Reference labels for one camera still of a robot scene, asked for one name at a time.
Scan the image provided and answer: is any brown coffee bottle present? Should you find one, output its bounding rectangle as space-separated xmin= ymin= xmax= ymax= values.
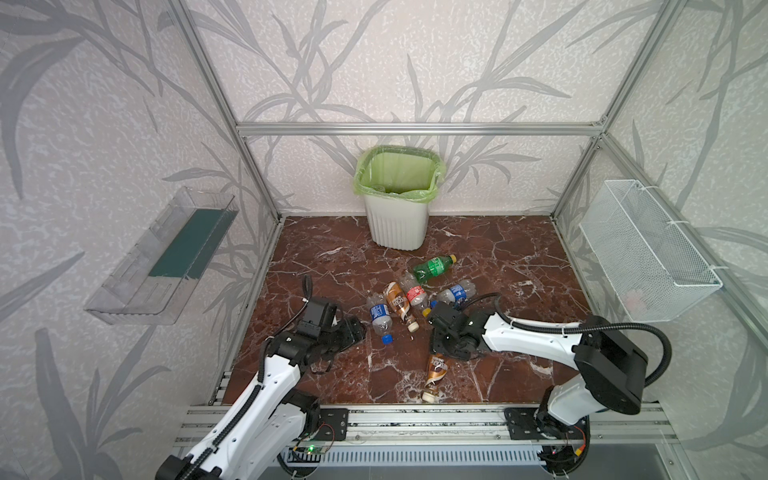
xmin=383 ymin=281 xmax=420 ymax=333
xmin=421 ymin=353 xmax=449 ymax=403

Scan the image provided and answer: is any water bottle blue label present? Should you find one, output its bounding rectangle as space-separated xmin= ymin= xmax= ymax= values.
xmin=422 ymin=279 xmax=477 ymax=317
xmin=367 ymin=291 xmax=393 ymax=345

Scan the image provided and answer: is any clear bottle red label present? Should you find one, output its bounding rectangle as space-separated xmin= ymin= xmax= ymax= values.
xmin=400 ymin=271 xmax=428 ymax=309

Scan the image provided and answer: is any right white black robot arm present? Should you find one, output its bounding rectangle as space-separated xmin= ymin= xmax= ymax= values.
xmin=425 ymin=301 xmax=673 ymax=440

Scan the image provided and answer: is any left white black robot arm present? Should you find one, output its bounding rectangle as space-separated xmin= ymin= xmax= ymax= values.
xmin=155 ymin=316 xmax=366 ymax=479

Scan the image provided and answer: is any white ribbed trash bin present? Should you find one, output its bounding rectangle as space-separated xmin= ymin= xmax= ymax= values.
xmin=364 ymin=195 xmax=429 ymax=251

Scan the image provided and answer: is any green plastic bin liner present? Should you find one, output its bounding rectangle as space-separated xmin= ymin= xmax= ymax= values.
xmin=353 ymin=145 xmax=447 ymax=204

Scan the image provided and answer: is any green soda bottle yellow cap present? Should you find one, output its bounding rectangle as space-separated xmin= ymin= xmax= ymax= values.
xmin=411 ymin=254 xmax=457 ymax=284

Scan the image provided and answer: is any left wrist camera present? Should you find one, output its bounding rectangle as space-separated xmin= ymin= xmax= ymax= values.
xmin=295 ymin=297 xmax=338 ymax=340

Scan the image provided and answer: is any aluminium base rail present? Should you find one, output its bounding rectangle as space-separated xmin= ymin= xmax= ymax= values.
xmin=173 ymin=403 xmax=679 ymax=448

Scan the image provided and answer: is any clear acrylic wall shelf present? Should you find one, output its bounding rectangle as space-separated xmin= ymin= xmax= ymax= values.
xmin=84 ymin=187 xmax=239 ymax=326

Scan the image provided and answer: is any white wire mesh basket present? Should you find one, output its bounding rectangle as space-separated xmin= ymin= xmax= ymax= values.
xmin=580 ymin=179 xmax=723 ymax=323

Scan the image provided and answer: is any aluminium frame crossbar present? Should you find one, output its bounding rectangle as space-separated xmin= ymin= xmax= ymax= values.
xmin=236 ymin=122 xmax=603 ymax=137

